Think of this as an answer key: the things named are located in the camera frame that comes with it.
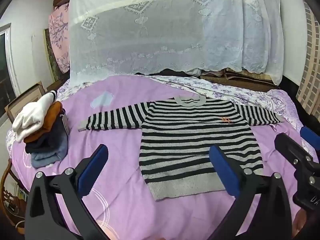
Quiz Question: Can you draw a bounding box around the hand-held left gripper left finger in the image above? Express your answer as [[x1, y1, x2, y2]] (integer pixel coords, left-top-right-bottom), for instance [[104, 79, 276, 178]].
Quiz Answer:
[[25, 144, 109, 240]]

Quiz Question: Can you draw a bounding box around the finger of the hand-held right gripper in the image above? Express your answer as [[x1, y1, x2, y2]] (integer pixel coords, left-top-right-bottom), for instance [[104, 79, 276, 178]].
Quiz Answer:
[[300, 126, 320, 153], [274, 133, 320, 185]]

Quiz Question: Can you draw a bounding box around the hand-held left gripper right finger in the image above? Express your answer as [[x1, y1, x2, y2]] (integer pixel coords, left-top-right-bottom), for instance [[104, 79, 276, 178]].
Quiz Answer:
[[209, 145, 293, 240]]

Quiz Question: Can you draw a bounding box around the black grey striped sweater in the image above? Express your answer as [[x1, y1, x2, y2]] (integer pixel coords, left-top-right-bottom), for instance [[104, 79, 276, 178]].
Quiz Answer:
[[77, 95, 285, 202]]

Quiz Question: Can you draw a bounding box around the light blue folded garment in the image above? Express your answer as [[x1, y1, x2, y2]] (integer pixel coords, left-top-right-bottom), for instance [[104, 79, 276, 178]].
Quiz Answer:
[[30, 134, 69, 169]]

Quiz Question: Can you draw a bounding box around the dark navy folded garment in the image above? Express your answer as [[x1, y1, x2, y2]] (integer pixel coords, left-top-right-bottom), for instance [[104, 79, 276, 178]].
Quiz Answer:
[[25, 116, 70, 155]]

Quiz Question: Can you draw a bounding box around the orange-brown folded garment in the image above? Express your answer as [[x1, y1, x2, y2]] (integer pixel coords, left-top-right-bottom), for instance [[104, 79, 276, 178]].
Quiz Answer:
[[24, 101, 63, 143]]

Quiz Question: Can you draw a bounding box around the white folded sweater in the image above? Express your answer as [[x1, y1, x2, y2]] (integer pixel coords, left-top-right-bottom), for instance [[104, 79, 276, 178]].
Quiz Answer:
[[12, 90, 58, 143]]

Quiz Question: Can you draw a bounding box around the purple floral bedsheet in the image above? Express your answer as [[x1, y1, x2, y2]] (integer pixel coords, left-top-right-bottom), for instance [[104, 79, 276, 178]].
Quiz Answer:
[[6, 74, 305, 160]]

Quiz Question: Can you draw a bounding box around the wooden chair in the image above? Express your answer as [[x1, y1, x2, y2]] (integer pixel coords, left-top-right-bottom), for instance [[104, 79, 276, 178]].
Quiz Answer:
[[0, 160, 28, 220]]

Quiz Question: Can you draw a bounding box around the window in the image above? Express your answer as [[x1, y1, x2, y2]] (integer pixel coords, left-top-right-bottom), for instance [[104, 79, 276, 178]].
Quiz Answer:
[[0, 24, 20, 118]]

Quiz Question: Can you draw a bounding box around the pink floral cloth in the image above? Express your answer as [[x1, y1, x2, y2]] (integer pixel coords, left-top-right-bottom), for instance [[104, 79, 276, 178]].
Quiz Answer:
[[48, 2, 71, 74]]

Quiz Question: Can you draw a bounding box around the white lace cover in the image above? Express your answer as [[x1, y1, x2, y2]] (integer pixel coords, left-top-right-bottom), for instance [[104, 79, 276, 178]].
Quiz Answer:
[[68, 0, 284, 85]]

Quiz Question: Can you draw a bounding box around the wooden picture frame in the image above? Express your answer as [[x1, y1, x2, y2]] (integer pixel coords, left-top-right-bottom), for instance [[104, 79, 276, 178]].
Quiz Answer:
[[4, 81, 45, 120]]

